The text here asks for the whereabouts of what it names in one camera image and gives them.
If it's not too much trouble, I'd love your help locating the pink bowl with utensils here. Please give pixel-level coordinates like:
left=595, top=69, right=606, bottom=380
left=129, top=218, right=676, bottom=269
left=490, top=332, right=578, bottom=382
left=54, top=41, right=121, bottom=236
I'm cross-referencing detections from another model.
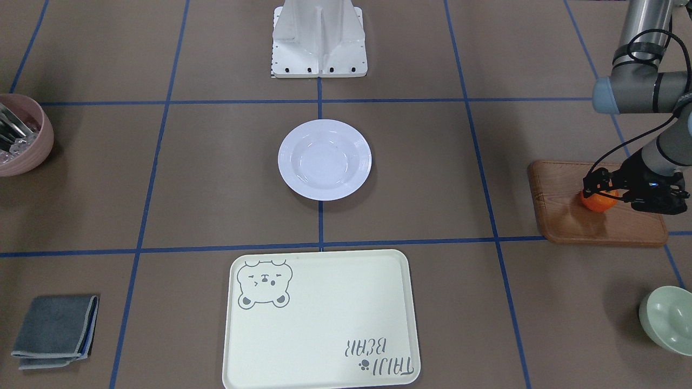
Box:
left=1, top=93, right=54, bottom=177

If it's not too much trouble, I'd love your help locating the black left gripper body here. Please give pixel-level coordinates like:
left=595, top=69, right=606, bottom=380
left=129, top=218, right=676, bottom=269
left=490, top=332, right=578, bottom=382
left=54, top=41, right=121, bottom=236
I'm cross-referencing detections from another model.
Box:
left=612, top=153, right=689, bottom=205

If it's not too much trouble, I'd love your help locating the folded grey cloth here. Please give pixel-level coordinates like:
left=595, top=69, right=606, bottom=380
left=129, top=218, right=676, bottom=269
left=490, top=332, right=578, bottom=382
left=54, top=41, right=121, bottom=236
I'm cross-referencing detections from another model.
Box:
left=11, top=294, right=99, bottom=370

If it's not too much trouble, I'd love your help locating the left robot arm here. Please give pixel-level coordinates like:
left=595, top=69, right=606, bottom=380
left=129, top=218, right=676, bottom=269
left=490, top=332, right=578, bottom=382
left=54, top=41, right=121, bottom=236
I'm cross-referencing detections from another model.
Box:
left=582, top=1, right=691, bottom=215

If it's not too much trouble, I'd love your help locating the green ceramic bowl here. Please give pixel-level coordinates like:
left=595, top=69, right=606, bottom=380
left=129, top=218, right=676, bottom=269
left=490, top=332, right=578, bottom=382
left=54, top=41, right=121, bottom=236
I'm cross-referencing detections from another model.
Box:
left=638, top=286, right=691, bottom=357

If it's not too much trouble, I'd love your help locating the cream bear serving tray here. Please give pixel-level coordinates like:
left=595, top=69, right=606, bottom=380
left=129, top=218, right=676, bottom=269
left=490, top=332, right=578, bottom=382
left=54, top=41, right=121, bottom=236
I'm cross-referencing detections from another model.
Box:
left=222, top=249, right=422, bottom=388

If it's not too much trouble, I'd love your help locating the wooden cutting board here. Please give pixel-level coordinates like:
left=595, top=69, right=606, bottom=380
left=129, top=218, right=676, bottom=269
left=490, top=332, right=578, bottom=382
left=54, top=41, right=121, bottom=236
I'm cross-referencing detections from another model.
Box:
left=527, top=160, right=668, bottom=247

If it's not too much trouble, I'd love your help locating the white round plate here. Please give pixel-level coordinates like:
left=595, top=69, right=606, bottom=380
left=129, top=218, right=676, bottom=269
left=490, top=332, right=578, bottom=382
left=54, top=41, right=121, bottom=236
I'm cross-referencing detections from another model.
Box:
left=277, top=119, right=373, bottom=202

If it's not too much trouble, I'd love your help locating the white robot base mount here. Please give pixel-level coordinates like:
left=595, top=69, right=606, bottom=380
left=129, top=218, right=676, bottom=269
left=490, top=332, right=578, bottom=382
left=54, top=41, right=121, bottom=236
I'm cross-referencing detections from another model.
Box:
left=270, top=1, right=368, bottom=78

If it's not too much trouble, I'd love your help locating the orange fruit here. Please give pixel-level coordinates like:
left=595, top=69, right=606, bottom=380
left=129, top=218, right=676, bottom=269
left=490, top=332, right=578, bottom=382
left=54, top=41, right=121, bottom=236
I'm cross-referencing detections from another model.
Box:
left=579, top=190, right=620, bottom=213

